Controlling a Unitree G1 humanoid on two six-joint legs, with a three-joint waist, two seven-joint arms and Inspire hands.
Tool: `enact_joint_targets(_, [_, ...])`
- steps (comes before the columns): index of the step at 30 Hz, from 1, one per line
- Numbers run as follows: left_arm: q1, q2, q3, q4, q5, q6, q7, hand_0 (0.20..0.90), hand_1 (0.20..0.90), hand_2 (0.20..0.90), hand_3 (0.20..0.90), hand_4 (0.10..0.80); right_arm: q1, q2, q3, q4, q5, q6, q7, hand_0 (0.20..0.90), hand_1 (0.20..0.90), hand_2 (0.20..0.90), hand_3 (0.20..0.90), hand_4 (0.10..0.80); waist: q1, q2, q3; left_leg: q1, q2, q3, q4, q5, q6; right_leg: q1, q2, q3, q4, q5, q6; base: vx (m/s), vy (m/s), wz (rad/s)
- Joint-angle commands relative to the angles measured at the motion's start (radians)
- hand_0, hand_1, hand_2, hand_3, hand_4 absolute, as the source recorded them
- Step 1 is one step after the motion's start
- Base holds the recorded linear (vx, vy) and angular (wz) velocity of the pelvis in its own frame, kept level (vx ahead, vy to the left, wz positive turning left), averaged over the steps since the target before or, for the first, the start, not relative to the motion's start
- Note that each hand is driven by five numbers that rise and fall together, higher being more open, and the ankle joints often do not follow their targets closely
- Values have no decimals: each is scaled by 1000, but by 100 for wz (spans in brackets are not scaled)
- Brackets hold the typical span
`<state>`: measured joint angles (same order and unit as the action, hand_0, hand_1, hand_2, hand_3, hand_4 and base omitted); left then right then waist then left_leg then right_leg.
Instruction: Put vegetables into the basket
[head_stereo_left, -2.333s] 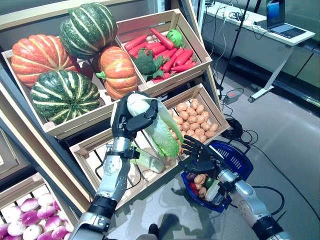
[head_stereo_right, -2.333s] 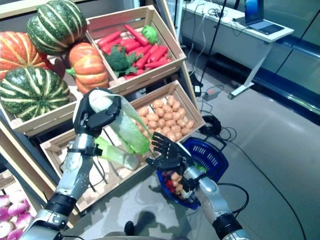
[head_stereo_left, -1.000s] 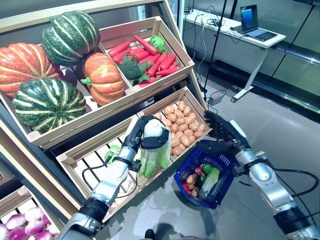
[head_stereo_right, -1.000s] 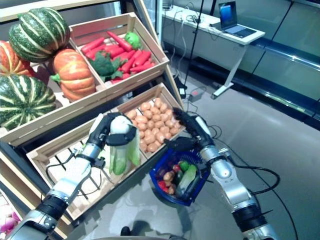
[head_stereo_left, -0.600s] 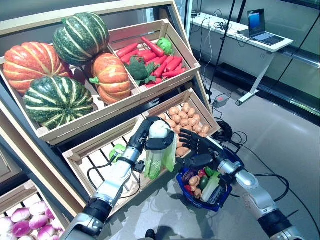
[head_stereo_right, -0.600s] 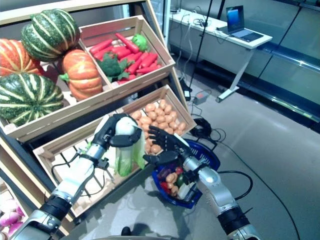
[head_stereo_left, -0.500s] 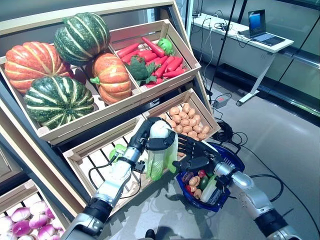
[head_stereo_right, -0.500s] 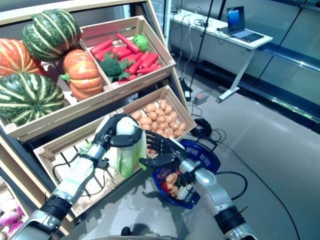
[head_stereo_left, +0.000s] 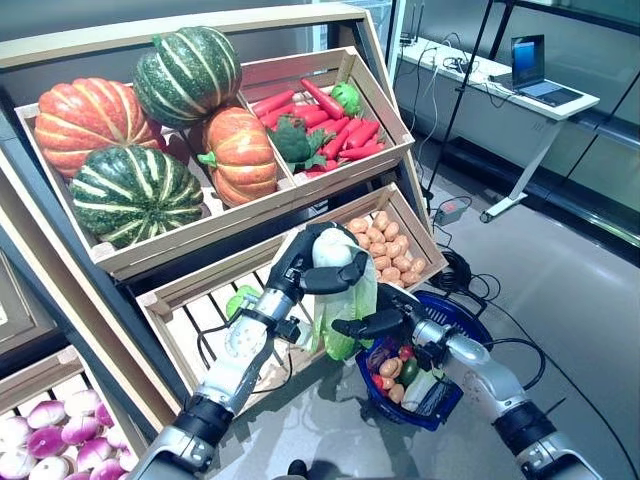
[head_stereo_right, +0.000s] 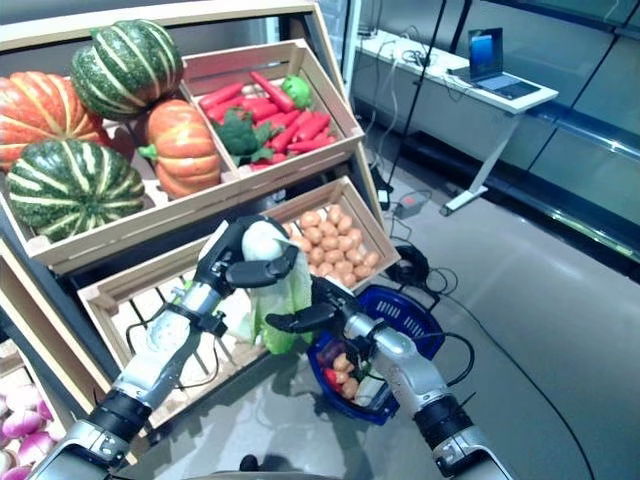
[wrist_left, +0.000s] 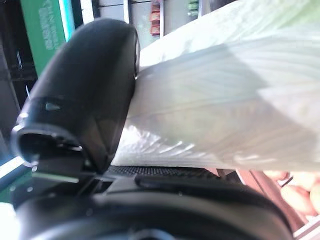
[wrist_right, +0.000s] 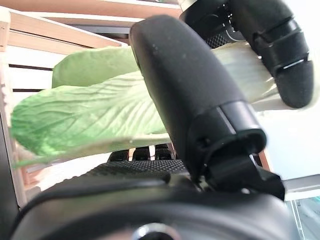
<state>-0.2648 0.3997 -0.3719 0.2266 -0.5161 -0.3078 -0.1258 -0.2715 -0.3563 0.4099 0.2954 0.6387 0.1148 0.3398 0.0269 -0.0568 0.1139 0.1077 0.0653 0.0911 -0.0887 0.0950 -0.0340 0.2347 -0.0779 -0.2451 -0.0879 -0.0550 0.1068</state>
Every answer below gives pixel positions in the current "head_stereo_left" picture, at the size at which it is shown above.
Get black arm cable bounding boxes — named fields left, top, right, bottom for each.
left=196, top=319, right=294, bottom=396
left=482, top=335, right=547, bottom=392

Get coiled black cable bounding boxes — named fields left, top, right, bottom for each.
left=429, top=249, right=474, bottom=296

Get dark green broccoli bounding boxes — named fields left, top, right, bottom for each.
left=267, top=114, right=337, bottom=174

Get pink dragon fruits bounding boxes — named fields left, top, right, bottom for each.
left=62, top=389, right=104, bottom=419

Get grey power strip red switch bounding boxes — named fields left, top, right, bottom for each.
left=432, top=196, right=474, bottom=225

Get napa cabbage toy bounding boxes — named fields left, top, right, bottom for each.
left=224, top=284, right=262, bottom=319
left=399, top=367, right=444, bottom=414
left=309, top=227, right=379, bottom=362

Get wooden display shelf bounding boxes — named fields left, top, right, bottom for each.
left=0, top=2, right=451, bottom=480

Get wooden slatted crate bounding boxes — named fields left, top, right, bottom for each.
left=135, top=227, right=361, bottom=416
left=0, top=344, right=151, bottom=480
left=294, top=181, right=450, bottom=296
left=238, top=46, right=416, bottom=190

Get black tripod pole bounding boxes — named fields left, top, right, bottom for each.
left=424, top=0, right=496, bottom=201

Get wide wooden crate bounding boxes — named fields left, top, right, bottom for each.
left=13, top=82, right=299, bottom=276

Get long black floor cable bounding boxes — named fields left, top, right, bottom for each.
left=469, top=272, right=637, bottom=480

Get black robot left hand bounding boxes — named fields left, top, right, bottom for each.
left=264, top=222, right=371, bottom=302

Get open laptop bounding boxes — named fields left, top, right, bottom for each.
left=488, top=33, right=585, bottom=108

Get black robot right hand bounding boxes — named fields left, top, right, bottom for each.
left=330, top=283, right=431, bottom=346

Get orange pumpkin green stem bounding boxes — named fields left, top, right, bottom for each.
left=196, top=106, right=279, bottom=209

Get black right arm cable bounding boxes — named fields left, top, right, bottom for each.
left=482, top=335, right=547, bottom=392

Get purple eggplant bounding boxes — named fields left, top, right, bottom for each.
left=367, top=344, right=396, bottom=371

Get orange striped pumpkin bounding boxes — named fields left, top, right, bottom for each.
left=33, top=77, right=164, bottom=179

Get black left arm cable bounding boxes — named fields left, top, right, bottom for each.
left=196, top=319, right=294, bottom=396

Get purple white turnip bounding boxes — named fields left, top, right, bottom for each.
left=59, top=415, right=104, bottom=446
left=93, top=402, right=116, bottom=429
left=27, top=399, right=66, bottom=430
left=74, top=437, right=114, bottom=471
left=27, top=425, right=64, bottom=460

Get green striped pumpkin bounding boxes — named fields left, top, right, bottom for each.
left=132, top=25, right=244, bottom=130
left=68, top=144, right=205, bottom=250

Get blue plastic shopping basket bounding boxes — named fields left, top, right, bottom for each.
left=354, top=289, right=494, bottom=432

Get black wifi router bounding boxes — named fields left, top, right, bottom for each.
left=399, top=3, right=426, bottom=46

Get light green bell pepper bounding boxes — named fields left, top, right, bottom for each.
left=329, top=82, right=362, bottom=117

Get dark green bell pepper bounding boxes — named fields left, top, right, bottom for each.
left=398, top=358, right=422, bottom=387

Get white desk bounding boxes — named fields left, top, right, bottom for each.
left=397, top=37, right=601, bottom=225

